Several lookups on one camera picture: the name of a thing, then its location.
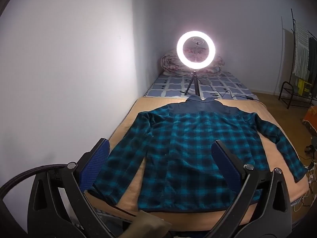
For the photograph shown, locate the low black metal rack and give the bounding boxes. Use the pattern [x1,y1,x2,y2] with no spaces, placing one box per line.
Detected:
[279,81,317,109]

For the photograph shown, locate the tangle of floor cables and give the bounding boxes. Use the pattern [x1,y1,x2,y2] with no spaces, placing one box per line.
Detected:
[291,160,317,212]

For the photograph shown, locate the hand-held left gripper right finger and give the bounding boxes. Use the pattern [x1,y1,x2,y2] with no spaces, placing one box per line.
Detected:
[203,140,294,238]

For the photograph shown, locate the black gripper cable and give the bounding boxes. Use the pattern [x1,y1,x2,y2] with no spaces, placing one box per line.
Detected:
[0,163,70,199]

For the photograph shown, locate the white knitted towel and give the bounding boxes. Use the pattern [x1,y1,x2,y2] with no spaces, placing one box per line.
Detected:
[293,22,310,78]

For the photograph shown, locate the teal plaid fleece shirt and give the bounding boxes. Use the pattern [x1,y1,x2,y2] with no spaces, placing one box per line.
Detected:
[88,95,309,214]

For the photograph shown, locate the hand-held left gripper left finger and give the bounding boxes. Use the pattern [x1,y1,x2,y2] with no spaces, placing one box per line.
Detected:
[26,137,117,238]

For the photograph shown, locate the folded floral quilt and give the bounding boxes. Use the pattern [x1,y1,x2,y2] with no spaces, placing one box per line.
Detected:
[160,53,224,76]

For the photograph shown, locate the black clamp stand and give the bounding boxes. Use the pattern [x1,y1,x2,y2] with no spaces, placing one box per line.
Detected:
[305,137,317,158]

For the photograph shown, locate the dark green hanging cloth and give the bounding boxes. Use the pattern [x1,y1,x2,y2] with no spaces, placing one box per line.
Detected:
[306,36,317,80]

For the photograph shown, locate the yellow box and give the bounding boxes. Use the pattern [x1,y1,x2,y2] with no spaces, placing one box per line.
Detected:
[296,78,313,97]

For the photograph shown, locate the orange cloth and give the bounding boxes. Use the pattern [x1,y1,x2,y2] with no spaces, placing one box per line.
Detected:
[302,105,317,131]

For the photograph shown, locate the white ring light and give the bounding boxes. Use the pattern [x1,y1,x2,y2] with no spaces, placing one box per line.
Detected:
[176,30,218,68]

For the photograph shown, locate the olive cloth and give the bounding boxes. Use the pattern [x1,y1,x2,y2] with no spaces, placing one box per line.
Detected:
[124,210,172,238]

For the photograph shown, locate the ring light power cable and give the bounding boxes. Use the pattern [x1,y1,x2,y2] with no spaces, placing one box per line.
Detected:
[198,78,259,102]

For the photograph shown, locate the tan blanket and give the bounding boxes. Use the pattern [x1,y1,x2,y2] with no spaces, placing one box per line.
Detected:
[85,96,310,226]

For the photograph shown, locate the thin dark cable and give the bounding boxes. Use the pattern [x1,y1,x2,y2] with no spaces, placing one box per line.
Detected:
[92,183,137,217]

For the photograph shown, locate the black clothes rack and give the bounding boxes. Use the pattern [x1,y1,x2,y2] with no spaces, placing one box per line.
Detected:
[290,8,317,80]

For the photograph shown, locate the black tripod stand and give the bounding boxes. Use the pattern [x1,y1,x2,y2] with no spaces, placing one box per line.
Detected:
[182,68,201,97]

